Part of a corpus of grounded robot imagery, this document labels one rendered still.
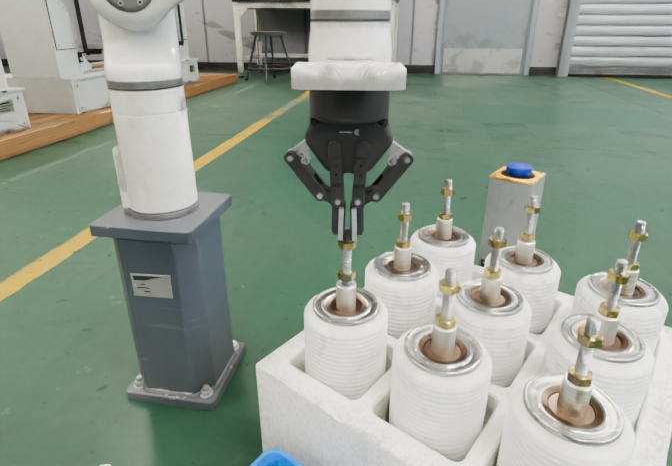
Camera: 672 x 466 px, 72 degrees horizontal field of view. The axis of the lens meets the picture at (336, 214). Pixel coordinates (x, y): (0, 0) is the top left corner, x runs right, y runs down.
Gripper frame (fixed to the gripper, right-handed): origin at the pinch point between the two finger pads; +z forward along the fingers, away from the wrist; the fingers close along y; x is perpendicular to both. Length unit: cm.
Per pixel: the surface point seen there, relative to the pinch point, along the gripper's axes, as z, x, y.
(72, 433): 36, -3, 39
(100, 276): 36, -47, 58
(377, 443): 17.9, 11.9, -3.3
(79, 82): 12, -206, 149
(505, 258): 10.2, -11.8, -21.1
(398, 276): 10.3, -6.5, -6.3
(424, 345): 10.5, 6.4, -7.9
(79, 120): 29, -190, 143
